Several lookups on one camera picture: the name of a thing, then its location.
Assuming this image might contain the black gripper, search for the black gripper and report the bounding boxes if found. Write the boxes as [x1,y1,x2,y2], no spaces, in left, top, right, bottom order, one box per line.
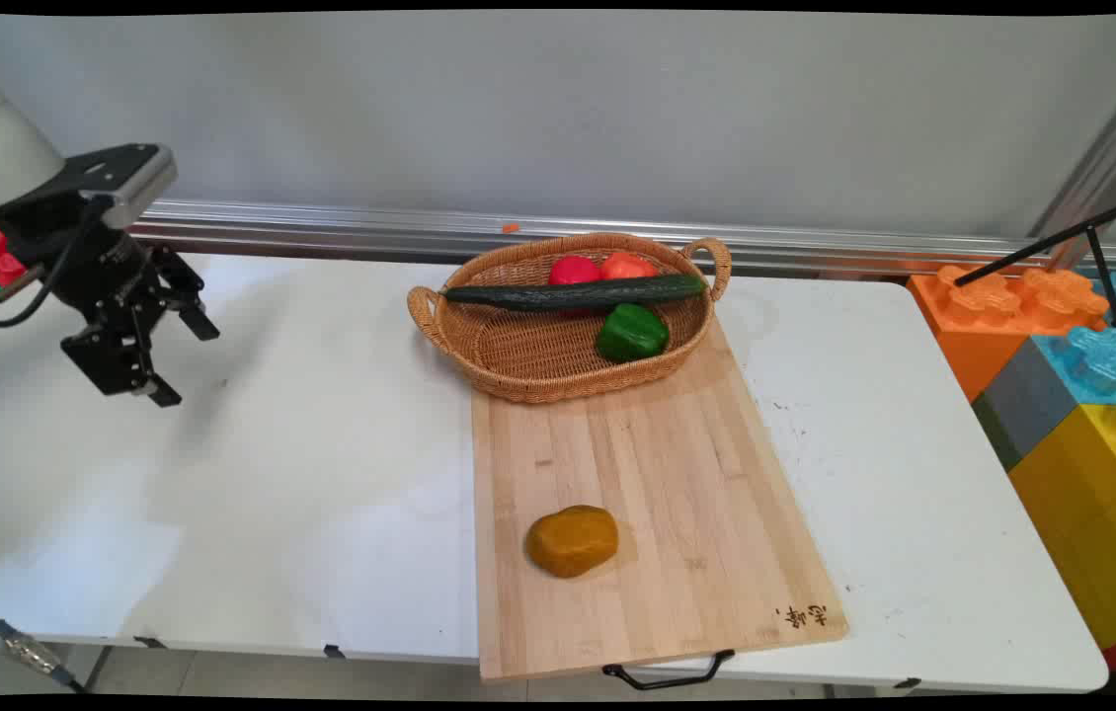
[0,200,222,409]

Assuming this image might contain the red toy tomato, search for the red toy tomato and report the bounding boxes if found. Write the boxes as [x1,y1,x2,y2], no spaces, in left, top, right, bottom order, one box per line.
[548,255,602,287]

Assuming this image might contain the long dark green cucumber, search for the long dark green cucumber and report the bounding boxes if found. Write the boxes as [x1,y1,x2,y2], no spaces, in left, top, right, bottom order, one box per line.
[439,274,708,314]

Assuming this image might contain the yellow-brown toy potato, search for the yellow-brown toy potato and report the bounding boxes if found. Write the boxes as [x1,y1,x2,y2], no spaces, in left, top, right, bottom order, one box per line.
[525,505,620,580]

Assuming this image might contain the orange-red toy tomato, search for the orange-red toy tomato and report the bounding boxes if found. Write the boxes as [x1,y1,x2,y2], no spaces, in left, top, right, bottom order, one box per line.
[600,251,660,281]

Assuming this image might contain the green toy bell pepper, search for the green toy bell pepper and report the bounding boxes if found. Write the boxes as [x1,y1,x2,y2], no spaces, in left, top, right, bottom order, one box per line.
[596,303,671,363]

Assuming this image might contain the light wooden cutting board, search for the light wooden cutting board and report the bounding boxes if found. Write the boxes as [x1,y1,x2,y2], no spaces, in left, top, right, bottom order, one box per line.
[470,314,850,684]

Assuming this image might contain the big orange building block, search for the big orange building block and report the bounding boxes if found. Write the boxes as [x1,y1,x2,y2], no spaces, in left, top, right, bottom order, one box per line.
[906,264,1110,404]

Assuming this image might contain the big grey building block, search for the big grey building block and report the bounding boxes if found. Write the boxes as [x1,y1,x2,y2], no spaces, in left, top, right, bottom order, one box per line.
[971,337,1080,473]

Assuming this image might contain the black tripod stand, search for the black tripod stand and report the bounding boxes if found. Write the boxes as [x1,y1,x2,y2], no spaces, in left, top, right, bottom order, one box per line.
[953,187,1116,346]

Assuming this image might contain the big blue building block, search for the big blue building block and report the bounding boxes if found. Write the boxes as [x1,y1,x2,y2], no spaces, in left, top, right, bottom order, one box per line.
[1032,270,1116,407]

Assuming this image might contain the big yellow building block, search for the big yellow building block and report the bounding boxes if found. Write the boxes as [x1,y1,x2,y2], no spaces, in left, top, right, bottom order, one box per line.
[1008,397,1116,692]

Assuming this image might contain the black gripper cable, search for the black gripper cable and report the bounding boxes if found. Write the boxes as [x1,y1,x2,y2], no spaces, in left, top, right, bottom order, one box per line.
[0,194,117,329]

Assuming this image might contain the silver black wrist camera box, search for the silver black wrist camera box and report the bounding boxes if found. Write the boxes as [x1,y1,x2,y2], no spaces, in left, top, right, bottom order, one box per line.
[52,143,179,230]

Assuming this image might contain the black cable with metal connector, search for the black cable with metal connector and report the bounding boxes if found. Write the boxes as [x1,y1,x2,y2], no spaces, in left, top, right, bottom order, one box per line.
[0,588,87,694]

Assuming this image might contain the woven wicker basket with handles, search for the woven wicker basket with handles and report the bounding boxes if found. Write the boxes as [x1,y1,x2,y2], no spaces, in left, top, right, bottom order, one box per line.
[407,233,733,405]

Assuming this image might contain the black cutting board handle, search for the black cutting board handle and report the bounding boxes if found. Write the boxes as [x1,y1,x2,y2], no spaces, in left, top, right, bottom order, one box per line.
[602,649,737,690]

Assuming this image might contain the aluminium rail along wall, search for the aluminium rail along wall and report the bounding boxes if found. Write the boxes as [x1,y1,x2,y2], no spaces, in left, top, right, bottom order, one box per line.
[128,197,1116,279]

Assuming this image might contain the slanted aluminium frame post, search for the slanted aluminium frame post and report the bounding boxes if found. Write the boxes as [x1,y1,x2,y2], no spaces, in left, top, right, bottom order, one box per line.
[1028,47,1116,270]

